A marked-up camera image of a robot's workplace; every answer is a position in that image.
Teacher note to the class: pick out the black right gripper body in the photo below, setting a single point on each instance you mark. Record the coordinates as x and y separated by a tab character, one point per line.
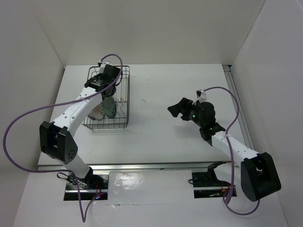
194	117

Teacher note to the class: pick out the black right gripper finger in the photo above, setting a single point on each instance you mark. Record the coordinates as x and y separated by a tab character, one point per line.
185	114
176	109

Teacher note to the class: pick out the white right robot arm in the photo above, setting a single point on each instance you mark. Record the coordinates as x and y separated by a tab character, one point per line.
259	177

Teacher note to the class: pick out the small blue patterned plate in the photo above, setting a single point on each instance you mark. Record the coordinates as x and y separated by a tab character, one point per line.
109	107

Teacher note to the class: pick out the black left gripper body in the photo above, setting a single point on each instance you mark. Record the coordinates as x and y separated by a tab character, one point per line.
113	91

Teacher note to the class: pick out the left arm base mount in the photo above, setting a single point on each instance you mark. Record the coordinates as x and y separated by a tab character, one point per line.
99	191

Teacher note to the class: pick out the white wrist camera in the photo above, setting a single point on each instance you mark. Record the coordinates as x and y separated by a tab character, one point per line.
201	96
105	67

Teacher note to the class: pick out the metal wire dish rack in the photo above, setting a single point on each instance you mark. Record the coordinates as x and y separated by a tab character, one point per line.
121	98

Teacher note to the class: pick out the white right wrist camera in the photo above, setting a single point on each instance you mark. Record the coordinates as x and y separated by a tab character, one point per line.
201	96

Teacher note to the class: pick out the aluminium front rail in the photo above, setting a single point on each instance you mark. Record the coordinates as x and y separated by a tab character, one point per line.
106	168

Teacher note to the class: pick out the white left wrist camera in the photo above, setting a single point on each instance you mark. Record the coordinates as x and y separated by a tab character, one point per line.
105	67

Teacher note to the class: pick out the orange sunburst plate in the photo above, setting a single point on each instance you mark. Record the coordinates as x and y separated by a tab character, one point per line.
97	114

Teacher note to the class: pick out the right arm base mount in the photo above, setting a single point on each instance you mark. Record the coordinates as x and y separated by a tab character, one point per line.
207	186

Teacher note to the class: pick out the aluminium side rail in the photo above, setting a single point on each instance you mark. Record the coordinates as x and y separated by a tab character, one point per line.
241	118

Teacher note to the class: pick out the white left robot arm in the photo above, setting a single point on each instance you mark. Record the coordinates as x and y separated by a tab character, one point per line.
56	137

